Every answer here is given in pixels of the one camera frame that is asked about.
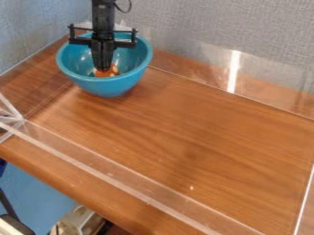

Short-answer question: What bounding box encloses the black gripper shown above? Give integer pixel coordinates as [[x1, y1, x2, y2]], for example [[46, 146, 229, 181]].
[[68, 0, 137, 71]]

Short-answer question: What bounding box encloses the blue plastic bowl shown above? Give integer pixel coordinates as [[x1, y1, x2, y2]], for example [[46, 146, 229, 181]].
[[56, 35, 153, 97]]

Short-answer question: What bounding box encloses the orange toy mushroom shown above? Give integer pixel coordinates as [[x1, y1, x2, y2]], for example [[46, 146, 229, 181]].
[[94, 64, 120, 77]]

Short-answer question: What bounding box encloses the white device under table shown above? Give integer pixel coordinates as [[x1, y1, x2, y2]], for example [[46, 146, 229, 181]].
[[49, 205, 105, 235]]

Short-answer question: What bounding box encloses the clear acrylic barrier frame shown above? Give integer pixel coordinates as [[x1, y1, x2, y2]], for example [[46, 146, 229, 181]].
[[0, 18, 314, 235]]

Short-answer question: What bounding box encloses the black chair frame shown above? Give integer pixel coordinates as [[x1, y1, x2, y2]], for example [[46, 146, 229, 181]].
[[0, 188, 36, 235]]

